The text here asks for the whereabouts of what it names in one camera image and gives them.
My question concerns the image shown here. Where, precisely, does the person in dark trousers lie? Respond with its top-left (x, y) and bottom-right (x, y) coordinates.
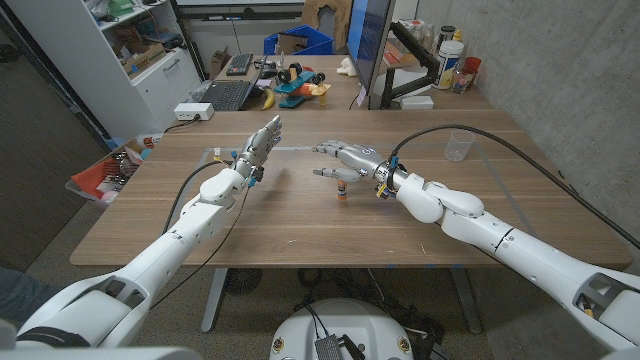
top-left (0, 267), bottom-right (66, 326)

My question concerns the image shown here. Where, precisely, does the floor bin with clutter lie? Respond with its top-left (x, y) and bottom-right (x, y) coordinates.
top-left (64, 132), bottom-right (166, 206)

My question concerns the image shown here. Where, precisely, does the white round canister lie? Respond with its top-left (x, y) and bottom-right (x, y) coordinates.
top-left (432, 39), bottom-right (465, 91)

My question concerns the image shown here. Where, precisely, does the wooden back desk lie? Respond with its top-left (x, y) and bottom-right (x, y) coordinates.
top-left (212, 53), bottom-right (496, 112)

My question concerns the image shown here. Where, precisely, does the dark lidded bottle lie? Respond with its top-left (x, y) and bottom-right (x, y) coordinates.
top-left (438, 24), bottom-right (457, 51)

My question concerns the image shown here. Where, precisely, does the white crumpled figure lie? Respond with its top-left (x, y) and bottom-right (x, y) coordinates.
top-left (336, 56), bottom-right (358, 78)

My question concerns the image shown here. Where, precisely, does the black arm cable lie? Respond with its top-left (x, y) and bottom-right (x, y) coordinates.
top-left (389, 123), bottom-right (640, 250)
top-left (162, 159), bottom-right (236, 236)

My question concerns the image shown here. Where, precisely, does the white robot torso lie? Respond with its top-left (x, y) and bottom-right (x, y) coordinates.
top-left (269, 298), bottom-right (415, 360)

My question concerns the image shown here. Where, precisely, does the teal orange toy airplane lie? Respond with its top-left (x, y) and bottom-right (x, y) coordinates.
top-left (273, 61), bottom-right (332, 109)

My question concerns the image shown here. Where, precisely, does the small brown cardboard box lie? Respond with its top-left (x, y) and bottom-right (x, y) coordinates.
top-left (209, 47), bottom-right (232, 79)

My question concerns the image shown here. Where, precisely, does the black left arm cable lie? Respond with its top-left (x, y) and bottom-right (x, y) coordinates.
top-left (162, 159), bottom-right (236, 236)

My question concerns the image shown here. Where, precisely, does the blue plastic bin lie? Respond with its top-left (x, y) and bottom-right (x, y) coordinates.
top-left (263, 23), bottom-right (335, 56)

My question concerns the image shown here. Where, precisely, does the black keyboard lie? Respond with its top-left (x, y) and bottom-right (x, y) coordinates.
top-left (225, 52), bottom-right (255, 77)

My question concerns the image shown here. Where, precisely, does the black computer monitor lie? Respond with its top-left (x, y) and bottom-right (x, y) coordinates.
top-left (346, 0), bottom-right (396, 96)

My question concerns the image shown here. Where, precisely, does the red plastic cup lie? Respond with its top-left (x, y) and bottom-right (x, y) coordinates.
top-left (462, 56), bottom-right (483, 86)

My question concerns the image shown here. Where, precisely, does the cardboard box on shelf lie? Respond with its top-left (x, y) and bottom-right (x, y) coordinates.
top-left (122, 42), bottom-right (167, 76)

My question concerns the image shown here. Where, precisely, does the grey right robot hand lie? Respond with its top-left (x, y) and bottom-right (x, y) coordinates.
top-left (311, 140), bottom-right (406, 199)

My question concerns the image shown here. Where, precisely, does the clear plastic measuring cup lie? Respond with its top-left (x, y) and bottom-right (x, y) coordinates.
top-left (444, 129), bottom-right (476, 163)

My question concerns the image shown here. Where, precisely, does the small white box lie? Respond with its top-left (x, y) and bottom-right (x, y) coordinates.
top-left (399, 95), bottom-right (435, 111)

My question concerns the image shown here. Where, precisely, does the grey metal table leg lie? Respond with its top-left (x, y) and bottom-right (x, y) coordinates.
top-left (200, 268), bottom-right (229, 334)
top-left (448, 267), bottom-right (484, 335)

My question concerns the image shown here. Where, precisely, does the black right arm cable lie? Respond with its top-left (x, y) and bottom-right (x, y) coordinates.
top-left (389, 123), bottom-right (640, 250)

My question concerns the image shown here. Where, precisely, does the white power strip box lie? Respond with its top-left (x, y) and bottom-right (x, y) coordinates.
top-left (173, 102), bottom-right (215, 122)

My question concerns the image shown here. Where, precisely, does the black laptop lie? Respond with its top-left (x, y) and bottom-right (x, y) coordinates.
top-left (198, 54), bottom-right (269, 112)

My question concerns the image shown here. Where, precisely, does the orange printed cardboard box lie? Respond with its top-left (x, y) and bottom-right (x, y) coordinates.
top-left (382, 40), bottom-right (422, 70)

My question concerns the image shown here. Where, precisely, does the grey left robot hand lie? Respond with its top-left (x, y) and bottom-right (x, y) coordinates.
top-left (232, 114), bottom-right (284, 189)

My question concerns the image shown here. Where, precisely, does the white shelf cabinet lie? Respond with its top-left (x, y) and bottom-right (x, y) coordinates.
top-left (4, 0), bottom-right (204, 141)

